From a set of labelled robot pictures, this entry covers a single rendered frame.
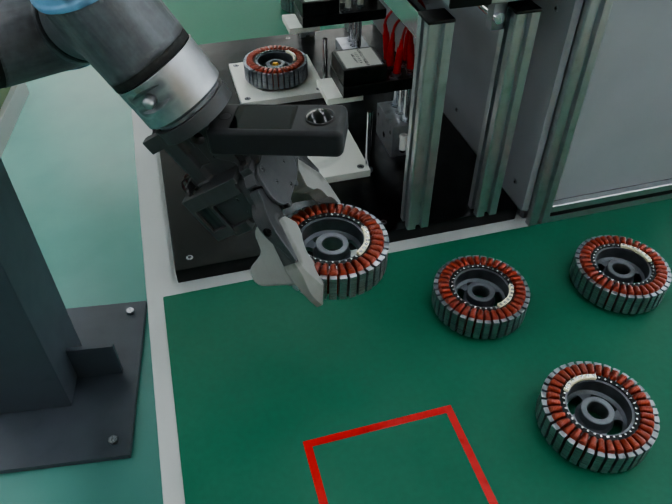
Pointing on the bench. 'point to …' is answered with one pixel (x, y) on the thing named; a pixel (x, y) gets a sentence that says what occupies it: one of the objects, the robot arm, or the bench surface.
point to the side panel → (610, 115)
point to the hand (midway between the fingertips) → (335, 251)
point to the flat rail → (407, 10)
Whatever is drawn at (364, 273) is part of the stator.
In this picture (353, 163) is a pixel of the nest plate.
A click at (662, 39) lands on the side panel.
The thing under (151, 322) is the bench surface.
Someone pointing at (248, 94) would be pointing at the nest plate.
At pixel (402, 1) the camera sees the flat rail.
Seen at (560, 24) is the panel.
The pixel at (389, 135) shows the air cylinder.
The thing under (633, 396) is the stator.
